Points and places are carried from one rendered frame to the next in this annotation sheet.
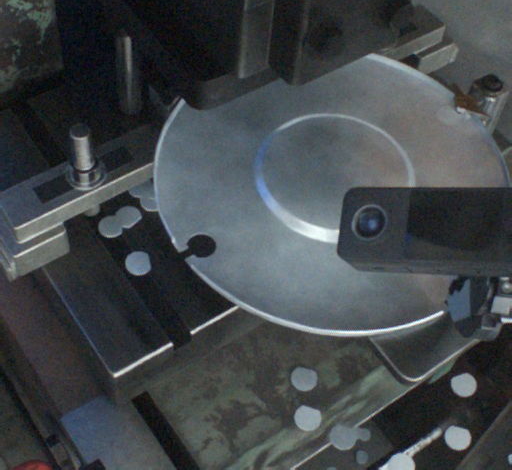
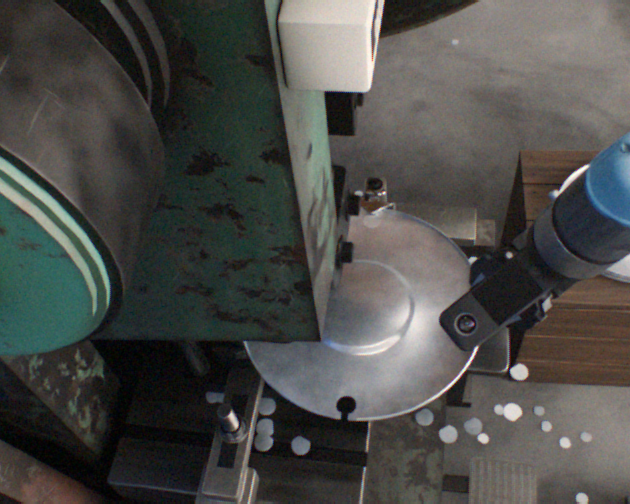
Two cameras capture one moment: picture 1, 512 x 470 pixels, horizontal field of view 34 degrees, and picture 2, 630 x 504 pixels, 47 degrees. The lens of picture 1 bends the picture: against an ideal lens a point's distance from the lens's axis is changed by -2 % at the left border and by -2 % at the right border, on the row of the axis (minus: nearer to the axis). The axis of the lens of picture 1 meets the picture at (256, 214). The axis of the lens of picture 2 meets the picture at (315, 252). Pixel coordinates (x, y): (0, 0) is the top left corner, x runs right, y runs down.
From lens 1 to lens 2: 0.33 m
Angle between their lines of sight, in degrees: 19
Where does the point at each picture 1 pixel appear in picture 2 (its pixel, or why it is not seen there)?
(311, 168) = (348, 313)
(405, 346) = (485, 357)
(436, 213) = (493, 293)
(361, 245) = (472, 337)
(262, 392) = (414, 444)
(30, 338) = not seen: outside the picture
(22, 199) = (219, 478)
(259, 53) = not seen: hidden behind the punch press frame
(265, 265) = (385, 383)
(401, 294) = not seen: hidden behind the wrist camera
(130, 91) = (202, 361)
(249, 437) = (435, 472)
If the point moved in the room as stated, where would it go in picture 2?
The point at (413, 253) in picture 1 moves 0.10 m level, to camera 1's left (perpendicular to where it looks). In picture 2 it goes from (500, 320) to (424, 388)
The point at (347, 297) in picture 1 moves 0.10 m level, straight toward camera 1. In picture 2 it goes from (436, 360) to (489, 434)
